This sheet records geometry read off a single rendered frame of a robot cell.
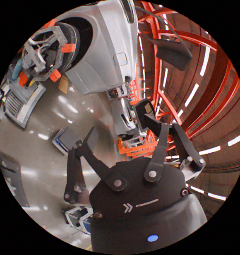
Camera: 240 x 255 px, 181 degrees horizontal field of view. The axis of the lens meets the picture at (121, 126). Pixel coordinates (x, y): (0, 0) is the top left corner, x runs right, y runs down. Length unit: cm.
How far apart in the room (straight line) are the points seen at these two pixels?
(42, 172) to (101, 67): 170
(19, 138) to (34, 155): 33
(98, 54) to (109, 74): 30
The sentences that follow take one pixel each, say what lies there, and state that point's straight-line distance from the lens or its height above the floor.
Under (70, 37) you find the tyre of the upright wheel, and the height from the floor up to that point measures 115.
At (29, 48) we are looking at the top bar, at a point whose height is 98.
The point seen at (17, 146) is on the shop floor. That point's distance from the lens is 138.
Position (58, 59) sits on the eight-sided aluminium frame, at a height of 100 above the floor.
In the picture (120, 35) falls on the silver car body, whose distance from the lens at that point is 104.
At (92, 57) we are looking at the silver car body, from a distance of 104.
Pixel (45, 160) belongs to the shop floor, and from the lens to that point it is 148.
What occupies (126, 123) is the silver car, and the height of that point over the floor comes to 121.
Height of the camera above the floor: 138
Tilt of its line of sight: 8 degrees down
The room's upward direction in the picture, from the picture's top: 75 degrees clockwise
